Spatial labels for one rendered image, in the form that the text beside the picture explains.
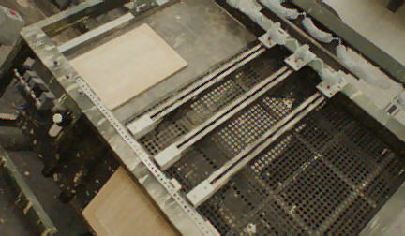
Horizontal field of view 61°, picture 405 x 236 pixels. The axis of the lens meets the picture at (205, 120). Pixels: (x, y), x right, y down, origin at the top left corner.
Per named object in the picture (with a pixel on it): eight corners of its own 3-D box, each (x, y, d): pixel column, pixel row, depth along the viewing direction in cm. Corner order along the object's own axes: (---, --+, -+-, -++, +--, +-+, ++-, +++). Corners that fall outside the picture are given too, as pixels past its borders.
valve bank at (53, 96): (-7, 83, 196) (16, 50, 191) (17, 87, 209) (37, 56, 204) (37, 144, 179) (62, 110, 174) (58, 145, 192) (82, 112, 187)
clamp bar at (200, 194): (182, 197, 170) (185, 178, 150) (328, 81, 218) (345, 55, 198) (196, 213, 166) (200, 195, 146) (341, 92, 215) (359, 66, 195)
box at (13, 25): (-19, 29, 196) (-3, 4, 192) (1, 36, 207) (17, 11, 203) (-9, 41, 192) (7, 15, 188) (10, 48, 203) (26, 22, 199)
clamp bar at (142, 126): (126, 130, 187) (121, 105, 167) (274, 37, 235) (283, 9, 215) (137, 143, 183) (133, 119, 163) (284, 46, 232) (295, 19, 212)
